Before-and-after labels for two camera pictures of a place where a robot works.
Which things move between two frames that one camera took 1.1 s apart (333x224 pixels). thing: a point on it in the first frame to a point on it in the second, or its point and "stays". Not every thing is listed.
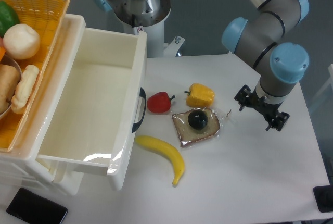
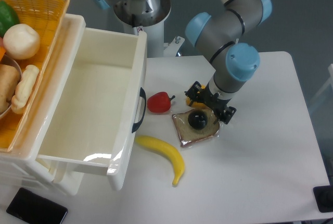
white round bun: [21, 41] stays
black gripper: [246, 98] to [213, 101]
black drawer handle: [137, 125] stays
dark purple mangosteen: [197, 119] stays
